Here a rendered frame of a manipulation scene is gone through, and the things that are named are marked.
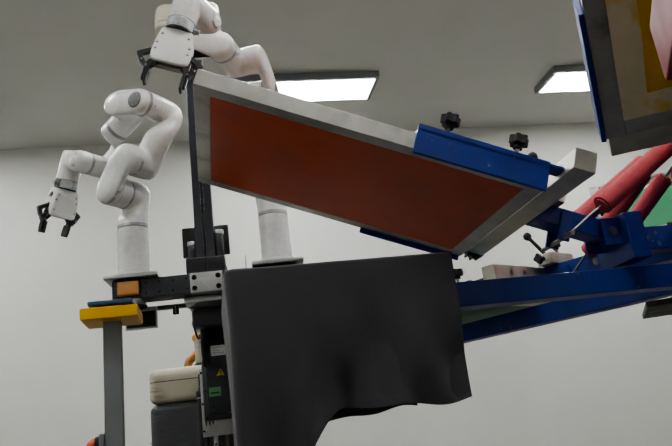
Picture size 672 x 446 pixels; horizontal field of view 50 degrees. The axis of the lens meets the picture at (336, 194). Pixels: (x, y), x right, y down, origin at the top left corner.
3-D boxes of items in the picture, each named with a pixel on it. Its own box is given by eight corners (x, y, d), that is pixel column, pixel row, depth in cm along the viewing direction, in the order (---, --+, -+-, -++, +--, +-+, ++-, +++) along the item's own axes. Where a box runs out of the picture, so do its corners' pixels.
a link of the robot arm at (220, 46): (234, 63, 210) (204, 26, 190) (194, 62, 213) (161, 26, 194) (239, 37, 212) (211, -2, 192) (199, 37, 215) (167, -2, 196)
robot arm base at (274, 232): (258, 272, 233) (254, 226, 238) (296, 268, 234) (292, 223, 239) (256, 260, 218) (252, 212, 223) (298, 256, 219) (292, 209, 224)
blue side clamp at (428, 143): (413, 151, 151) (419, 122, 154) (407, 160, 156) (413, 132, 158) (546, 190, 153) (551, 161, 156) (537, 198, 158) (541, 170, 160)
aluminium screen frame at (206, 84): (192, 83, 149) (198, 68, 151) (198, 181, 204) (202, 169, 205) (547, 187, 154) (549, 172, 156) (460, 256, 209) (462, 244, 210)
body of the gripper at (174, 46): (199, 42, 190) (188, 78, 186) (160, 33, 189) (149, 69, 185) (198, 26, 183) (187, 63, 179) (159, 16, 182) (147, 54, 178)
